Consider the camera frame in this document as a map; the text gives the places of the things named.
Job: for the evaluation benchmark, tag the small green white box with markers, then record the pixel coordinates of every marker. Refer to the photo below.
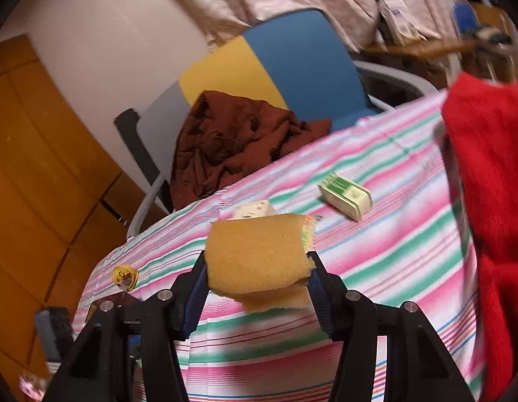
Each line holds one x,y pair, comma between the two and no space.
346,196

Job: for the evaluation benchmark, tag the blue round object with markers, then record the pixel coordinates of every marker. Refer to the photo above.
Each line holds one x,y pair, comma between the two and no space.
464,17

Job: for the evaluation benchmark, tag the grey yellow blue chair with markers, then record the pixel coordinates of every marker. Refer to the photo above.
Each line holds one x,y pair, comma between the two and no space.
295,61

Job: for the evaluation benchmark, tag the yellow sponge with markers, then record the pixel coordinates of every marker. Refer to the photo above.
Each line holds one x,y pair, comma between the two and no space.
256,255
292,297

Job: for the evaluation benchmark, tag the red cloth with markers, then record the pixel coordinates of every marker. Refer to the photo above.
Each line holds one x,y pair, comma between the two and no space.
481,120

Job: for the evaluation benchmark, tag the yellow green cracker packet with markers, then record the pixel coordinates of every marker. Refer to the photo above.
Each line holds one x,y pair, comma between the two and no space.
307,232

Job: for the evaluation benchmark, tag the striped pink green tablecloth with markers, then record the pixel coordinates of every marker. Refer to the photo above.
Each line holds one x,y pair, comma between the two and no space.
413,244

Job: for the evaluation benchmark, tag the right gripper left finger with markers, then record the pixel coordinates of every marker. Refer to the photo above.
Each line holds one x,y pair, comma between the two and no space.
101,362

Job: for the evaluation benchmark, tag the white tissue pack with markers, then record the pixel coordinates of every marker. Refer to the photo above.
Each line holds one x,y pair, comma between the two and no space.
395,14

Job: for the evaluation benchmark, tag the wooden side shelf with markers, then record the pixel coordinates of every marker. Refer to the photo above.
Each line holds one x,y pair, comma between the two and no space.
437,48

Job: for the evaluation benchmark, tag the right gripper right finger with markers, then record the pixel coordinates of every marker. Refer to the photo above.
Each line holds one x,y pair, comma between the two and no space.
419,366

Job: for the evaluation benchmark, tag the dark red jacket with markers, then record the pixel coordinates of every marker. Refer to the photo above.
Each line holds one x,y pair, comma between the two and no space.
226,138

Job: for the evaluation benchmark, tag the beige medicine box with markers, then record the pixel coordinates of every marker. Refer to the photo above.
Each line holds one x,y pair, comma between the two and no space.
254,209

